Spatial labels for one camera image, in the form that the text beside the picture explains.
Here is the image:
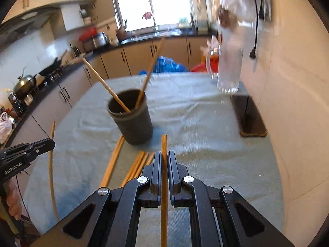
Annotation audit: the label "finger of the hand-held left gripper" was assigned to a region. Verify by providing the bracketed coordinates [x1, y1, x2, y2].
[24, 138, 56, 163]

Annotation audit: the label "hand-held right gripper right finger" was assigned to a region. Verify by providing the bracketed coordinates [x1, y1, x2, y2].
[168, 150, 296, 247]

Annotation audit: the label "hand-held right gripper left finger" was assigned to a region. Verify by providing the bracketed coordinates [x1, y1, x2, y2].
[33, 150, 163, 247]

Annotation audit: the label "wooden chopstick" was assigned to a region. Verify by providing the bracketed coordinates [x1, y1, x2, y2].
[120, 151, 145, 187]
[81, 57, 131, 114]
[144, 152, 155, 168]
[100, 134, 123, 188]
[135, 38, 165, 108]
[127, 152, 150, 183]
[103, 135, 125, 188]
[161, 134, 169, 247]
[50, 121, 59, 222]

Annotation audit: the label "dark grey utensil cup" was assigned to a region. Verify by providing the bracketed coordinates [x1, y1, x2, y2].
[107, 89, 154, 145]

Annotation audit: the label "person's left hand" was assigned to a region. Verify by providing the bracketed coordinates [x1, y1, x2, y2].
[6, 179, 22, 220]

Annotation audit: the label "white crumpled plastic bag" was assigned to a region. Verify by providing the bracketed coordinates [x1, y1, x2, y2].
[0, 112, 14, 144]

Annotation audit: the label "light green table cloth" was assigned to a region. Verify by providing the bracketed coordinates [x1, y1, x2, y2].
[22, 71, 284, 247]

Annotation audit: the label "cluster of condiment bottles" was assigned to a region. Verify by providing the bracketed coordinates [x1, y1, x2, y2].
[0, 89, 34, 120]

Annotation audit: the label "black gas stove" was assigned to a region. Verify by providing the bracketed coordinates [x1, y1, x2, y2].
[24, 65, 67, 101]

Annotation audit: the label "steel pot with lid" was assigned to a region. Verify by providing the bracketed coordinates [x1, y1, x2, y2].
[12, 73, 38, 94]

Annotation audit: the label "black wok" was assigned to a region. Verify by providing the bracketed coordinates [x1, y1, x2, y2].
[38, 57, 65, 76]

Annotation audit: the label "black smartphone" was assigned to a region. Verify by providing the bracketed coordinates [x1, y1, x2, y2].
[229, 94, 268, 137]

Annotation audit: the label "blue plastic bag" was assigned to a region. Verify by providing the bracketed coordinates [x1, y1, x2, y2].
[139, 56, 189, 76]

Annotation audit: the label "red plastic basket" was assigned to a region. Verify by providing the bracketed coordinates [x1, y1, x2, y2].
[190, 62, 210, 73]

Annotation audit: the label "clear glass pitcher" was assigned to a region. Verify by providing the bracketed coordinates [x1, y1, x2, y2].
[205, 35, 244, 93]

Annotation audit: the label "beige base cabinets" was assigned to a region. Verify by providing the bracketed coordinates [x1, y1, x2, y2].
[5, 35, 219, 155]

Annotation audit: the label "red plastic bowl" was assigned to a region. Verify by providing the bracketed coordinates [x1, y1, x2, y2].
[78, 28, 98, 42]

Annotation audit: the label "steel rice cooker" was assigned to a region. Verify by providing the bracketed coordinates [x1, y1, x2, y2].
[92, 32, 110, 48]

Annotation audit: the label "grey range hood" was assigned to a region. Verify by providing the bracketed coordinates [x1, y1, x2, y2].
[0, 6, 61, 35]

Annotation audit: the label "stack of white bowls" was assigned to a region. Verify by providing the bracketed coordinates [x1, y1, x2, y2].
[81, 10, 92, 26]

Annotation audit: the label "brown utensil holder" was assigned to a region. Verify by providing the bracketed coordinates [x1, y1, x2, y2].
[116, 24, 129, 40]

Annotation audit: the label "kitchen window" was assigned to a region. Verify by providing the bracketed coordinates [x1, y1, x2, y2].
[111, 0, 196, 33]

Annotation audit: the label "white hanging plastic bag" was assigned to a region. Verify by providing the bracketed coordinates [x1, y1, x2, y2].
[213, 0, 268, 29]

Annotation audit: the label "wall socket panel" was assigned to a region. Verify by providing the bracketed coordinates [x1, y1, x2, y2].
[263, 0, 273, 21]

